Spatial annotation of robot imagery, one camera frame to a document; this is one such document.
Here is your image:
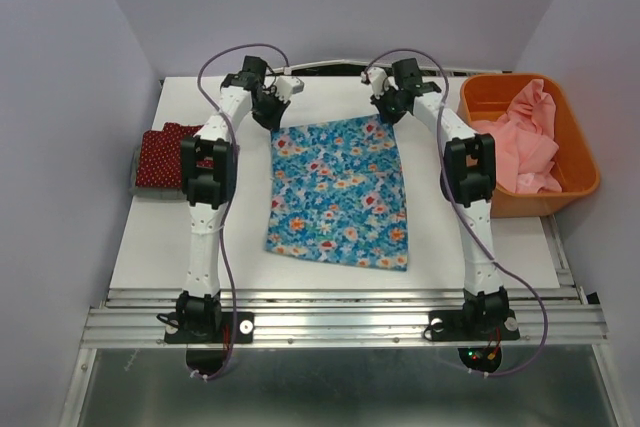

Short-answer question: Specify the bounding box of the blue floral skirt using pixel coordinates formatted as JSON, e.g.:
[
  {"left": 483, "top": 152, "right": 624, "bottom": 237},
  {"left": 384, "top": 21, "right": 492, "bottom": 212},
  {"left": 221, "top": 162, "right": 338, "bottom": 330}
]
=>
[{"left": 265, "top": 115, "right": 409, "bottom": 272}]

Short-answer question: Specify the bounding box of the red dotted skirt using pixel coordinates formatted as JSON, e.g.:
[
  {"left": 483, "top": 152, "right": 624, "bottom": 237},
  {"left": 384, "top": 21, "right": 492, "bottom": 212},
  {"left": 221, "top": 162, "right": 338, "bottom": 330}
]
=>
[{"left": 136, "top": 122, "right": 201, "bottom": 190}]

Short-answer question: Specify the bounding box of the grey skirt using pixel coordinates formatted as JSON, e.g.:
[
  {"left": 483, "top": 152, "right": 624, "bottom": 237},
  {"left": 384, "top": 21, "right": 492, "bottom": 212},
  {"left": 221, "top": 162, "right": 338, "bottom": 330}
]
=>
[{"left": 128, "top": 145, "right": 186, "bottom": 202}]

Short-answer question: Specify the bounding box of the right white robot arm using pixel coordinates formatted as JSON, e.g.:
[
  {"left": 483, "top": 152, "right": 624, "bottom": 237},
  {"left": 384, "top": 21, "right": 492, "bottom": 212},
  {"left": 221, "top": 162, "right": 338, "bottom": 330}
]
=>
[{"left": 362, "top": 58, "right": 509, "bottom": 337}]

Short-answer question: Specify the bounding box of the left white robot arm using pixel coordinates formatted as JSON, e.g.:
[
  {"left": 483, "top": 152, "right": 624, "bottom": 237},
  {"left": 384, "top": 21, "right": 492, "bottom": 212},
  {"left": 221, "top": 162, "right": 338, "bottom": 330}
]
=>
[{"left": 171, "top": 56, "right": 304, "bottom": 341}]

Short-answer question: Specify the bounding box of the orange plastic bin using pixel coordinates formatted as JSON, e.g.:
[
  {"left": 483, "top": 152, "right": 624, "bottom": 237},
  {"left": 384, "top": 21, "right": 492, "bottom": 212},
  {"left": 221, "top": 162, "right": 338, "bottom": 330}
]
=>
[{"left": 459, "top": 73, "right": 600, "bottom": 218}]

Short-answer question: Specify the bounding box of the pink garment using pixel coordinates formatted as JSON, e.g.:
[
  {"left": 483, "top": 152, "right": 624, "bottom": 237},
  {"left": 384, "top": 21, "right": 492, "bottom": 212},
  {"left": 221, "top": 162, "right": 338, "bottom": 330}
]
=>
[{"left": 471, "top": 79, "right": 562, "bottom": 195}]

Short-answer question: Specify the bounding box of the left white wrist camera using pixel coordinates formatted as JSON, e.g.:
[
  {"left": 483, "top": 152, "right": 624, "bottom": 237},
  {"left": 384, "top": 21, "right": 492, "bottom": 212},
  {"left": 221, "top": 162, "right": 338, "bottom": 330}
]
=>
[{"left": 274, "top": 75, "right": 304, "bottom": 103}]

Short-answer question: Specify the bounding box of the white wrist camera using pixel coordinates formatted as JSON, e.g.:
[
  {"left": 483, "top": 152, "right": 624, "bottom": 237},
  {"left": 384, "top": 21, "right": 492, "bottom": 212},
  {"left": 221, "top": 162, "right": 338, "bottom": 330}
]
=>
[
  {"left": 360, "top": 67, "right": 389, "bottom": 98},
  {"left": 274, "top": 75, "right": 304, "bottom": 103}
]

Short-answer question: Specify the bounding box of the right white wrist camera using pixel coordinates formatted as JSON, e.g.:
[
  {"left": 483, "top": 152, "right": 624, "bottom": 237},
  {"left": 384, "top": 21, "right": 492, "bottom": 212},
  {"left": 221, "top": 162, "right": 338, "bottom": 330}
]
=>
[{"left": 360, "top": 67, "right": 389, "bottom": 98}]

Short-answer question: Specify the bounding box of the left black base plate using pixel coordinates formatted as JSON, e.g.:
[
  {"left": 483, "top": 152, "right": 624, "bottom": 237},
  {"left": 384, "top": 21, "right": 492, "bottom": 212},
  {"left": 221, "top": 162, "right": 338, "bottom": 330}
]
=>
[{"left": 156, "top": 311, "right": 255, "bottom": 345}]

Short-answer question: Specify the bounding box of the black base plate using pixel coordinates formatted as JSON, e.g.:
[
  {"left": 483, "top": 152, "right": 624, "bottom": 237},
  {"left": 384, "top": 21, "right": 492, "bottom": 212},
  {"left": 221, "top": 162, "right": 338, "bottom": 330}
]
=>
[
  {"left": 156, "top": 311, "right": 255, "bottom": 345},
  {"left": 422, "top": 310, "right": 521, "bottom": 343}
]

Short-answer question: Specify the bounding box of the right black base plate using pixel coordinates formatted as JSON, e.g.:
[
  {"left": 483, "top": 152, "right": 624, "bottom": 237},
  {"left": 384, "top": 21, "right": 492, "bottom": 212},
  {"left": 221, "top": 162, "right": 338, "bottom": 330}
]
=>
[{"left": 422, "top": 310, "right": 521, "bottom": 343}]

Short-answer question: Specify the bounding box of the aluminium rail frame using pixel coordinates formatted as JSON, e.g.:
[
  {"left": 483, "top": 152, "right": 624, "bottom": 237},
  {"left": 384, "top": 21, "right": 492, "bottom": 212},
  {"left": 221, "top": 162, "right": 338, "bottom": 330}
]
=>
[{"left": 57, "top": 226, "right": 621, "bottom": 427}]

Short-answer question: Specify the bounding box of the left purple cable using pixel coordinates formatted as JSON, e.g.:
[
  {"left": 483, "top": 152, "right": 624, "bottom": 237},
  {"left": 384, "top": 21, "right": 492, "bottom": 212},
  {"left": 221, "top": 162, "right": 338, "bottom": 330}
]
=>
[{"left": 196, "top": 42, "right": 294, "bottom": 382}]

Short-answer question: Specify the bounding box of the purple cable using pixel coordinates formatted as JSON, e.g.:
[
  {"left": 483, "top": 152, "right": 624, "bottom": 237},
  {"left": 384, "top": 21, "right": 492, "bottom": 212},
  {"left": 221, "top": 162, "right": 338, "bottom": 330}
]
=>
[
  {"left": 196, "top": 42, "right": 294, "bottom": 382},
  {"left": 363, "top": 48, "right": 546, "bottom": 380}
]

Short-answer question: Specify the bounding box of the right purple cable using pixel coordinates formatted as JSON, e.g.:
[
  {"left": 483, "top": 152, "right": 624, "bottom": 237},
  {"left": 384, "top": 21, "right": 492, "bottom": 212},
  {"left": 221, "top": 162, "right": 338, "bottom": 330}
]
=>
[{"left": 363, "top": 48, "right": 546, "bottom": 380}]

